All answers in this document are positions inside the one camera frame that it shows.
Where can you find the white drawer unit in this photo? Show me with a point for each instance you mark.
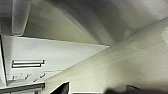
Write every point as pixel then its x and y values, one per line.
pixel 60 53

